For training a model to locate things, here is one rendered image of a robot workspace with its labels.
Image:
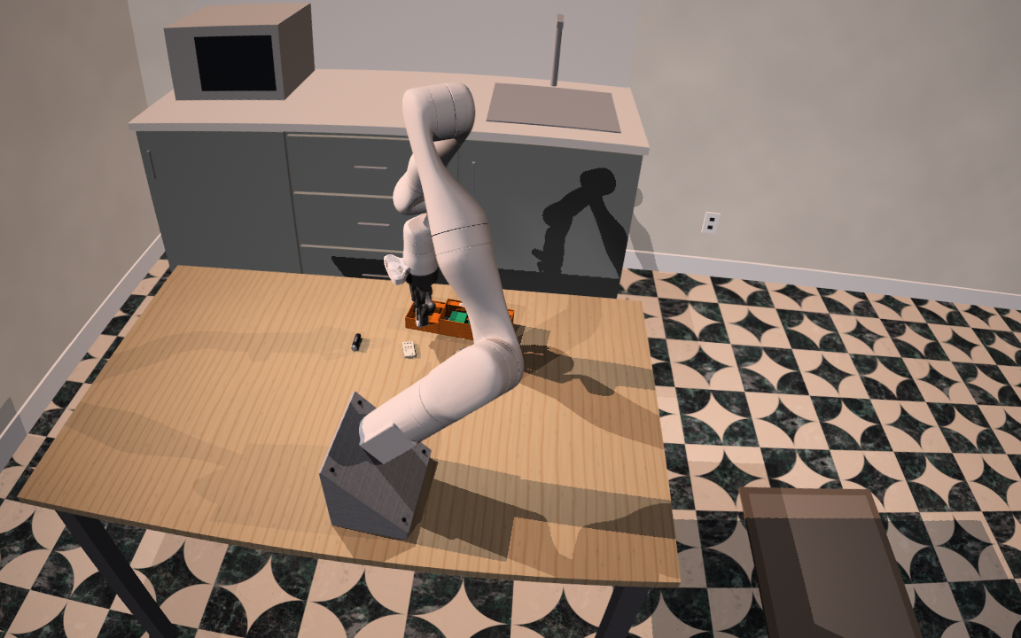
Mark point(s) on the orange rack of three bins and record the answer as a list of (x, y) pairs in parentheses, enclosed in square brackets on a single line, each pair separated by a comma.
[(443, 327)]

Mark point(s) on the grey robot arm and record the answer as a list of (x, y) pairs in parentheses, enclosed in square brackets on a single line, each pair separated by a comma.
[(458, 238)]

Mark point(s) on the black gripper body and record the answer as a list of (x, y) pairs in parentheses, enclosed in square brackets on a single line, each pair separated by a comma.
[(424, 283)]

